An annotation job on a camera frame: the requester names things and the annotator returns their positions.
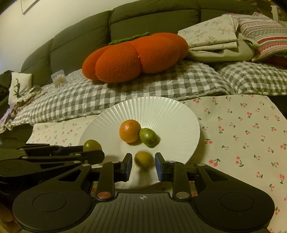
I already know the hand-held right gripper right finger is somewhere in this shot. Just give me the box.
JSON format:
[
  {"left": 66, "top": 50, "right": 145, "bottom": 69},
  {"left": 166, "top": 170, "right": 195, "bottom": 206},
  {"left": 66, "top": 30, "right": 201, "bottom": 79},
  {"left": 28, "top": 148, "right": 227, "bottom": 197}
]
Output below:
[{"left": 155, "top": 152, "right": 234, "bottom": 199}]

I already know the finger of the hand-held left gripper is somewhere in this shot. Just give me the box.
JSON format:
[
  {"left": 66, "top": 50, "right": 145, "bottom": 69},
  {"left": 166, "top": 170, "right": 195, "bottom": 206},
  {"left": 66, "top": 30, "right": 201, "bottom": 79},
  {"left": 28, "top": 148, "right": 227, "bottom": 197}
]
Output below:
[
  {"left": 22, "top": 150, "right": 105, "bottom": 177},
  {"left": 0, "top": 144, "right": 85, "bottom": 160}
]

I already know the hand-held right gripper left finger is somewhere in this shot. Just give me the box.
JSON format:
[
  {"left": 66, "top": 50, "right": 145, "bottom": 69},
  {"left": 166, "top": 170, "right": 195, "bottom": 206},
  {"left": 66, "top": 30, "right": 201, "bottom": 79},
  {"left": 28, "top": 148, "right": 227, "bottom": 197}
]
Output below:
[{"left": 54, "top": 153, "right": 133, "bottom": 201}]

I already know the dark green round fruit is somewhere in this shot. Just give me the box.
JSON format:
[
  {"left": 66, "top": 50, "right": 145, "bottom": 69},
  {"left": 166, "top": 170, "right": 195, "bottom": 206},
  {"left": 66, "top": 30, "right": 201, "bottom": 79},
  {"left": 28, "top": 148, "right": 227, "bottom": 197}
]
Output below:
[{"left": 83, "top": 139, "right": 103, "bottom": 153}]

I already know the yellow-green round fruit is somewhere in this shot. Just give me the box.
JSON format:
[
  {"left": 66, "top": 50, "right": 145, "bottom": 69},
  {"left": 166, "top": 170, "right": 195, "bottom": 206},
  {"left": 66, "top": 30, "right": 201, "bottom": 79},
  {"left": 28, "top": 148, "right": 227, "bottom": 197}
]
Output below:
[{"left": 134, "top": 151, "right": 154, "bottom": 167}]

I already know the green oval fruit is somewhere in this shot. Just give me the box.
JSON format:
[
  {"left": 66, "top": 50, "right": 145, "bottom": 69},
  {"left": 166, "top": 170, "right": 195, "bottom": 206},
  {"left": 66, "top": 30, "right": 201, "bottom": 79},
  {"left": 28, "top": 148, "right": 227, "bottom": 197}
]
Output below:
[{"left": 139, "top": 128, "right": 158, "bottom": 148}]

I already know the orange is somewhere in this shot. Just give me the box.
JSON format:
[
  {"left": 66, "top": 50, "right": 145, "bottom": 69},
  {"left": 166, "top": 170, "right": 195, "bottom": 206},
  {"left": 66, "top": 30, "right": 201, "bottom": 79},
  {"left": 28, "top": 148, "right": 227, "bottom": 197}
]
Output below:
[{"left": 119, "top": 119, "right": 142, "bottom": 143}]

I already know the white ribbed plate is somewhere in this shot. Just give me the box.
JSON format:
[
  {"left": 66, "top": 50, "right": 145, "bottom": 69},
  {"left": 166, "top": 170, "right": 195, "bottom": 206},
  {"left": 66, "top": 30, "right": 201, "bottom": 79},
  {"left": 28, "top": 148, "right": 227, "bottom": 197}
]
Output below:
[{"left": 78, "top": 97, "right": 200, "bottom": 188}]

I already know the floral print cloth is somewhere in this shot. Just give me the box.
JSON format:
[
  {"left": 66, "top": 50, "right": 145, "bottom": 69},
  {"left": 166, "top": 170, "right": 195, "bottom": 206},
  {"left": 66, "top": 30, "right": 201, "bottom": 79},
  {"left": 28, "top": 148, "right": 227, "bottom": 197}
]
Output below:
[{"left": 0, "top": 86, "right": 42, "bottom": 133}]

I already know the grey gingham blanket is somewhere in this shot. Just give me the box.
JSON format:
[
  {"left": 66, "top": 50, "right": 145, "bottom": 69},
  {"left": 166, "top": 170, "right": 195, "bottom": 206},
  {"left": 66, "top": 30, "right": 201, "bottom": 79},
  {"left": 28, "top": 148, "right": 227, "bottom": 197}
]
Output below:
[{"left": 0, "top": 60, "right": 234, "bottom": 133}]

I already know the white flower ornament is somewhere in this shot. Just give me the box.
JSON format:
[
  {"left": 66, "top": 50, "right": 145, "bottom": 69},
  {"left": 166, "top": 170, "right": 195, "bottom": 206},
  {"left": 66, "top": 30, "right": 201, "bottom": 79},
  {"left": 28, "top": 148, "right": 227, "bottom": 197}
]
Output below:
[{"left": 51, "top": 70, "right": 68, "bottom": 88}]

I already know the dark cloth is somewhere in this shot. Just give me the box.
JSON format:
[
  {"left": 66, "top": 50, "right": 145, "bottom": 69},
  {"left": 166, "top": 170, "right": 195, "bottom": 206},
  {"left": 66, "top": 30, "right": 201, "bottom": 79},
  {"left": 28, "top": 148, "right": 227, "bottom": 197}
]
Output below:
[{"left": 0, "top": 72, "right": 14, "bottom": 113}]

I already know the small white embroidered pillow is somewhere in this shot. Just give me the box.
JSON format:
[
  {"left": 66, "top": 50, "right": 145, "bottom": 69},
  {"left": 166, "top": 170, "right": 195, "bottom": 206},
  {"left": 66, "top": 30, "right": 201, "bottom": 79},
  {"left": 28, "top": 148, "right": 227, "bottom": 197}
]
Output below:
[{"left": 8, "top": 72, "right": 33, "bottom": 105}]

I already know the cherry print cloth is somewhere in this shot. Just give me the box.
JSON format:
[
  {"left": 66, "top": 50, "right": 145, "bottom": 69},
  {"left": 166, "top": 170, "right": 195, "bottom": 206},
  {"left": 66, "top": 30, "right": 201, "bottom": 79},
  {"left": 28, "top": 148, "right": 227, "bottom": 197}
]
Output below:
[{"left": 26, "top": 94, "right": 287, "bottom": 233}]

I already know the orange pumpkin cushion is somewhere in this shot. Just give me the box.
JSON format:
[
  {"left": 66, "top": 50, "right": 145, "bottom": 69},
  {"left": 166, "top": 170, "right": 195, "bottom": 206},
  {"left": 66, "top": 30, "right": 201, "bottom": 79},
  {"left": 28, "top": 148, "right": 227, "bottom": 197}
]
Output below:
[{"left": 82, "top": 32, "right": 189, "bottom": 83}]

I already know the grey-green sofa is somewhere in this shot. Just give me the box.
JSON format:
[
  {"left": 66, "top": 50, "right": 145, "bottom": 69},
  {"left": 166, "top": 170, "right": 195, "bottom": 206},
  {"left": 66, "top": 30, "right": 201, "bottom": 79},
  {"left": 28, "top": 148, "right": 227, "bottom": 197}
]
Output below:
[{"left": 21, "top": 0, "right": 276, "bottom": 87}]

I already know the grey gingham pillow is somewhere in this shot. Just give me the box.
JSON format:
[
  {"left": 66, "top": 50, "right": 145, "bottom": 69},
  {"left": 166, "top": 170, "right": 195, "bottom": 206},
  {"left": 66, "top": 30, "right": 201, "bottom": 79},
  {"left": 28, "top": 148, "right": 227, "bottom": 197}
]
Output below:
[{"left": 218, "top": 62, "right": 287, "bottom": 97}]

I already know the beige cloth bundle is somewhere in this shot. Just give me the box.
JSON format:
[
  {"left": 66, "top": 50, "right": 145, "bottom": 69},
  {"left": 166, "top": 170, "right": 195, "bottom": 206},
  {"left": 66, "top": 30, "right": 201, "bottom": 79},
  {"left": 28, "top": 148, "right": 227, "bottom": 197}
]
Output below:
[{"left": 187, "top": 34, "right": 261, "bottom": 63}]

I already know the folded floral sheet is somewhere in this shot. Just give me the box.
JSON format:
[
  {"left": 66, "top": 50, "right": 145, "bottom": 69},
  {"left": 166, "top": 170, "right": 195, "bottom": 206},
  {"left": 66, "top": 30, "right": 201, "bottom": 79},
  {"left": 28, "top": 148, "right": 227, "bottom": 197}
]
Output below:
[{"left": 178, "top": 13, "right": 239, "bottom": 51}]

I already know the red cushion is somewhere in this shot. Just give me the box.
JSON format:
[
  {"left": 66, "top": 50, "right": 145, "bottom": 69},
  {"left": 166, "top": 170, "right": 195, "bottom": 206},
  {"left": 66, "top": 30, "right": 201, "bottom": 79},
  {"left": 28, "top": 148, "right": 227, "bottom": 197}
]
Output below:
[{"left": 264, "top": 55, "right": 287, "bottom": 68}]

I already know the striped patterned pillow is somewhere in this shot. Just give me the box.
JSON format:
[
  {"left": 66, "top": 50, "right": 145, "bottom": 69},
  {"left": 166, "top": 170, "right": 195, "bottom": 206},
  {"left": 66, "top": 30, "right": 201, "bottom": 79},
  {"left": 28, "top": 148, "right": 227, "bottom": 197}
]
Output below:
[{"left": 231, "top": 12, "right": 287, "bottom": 62}]

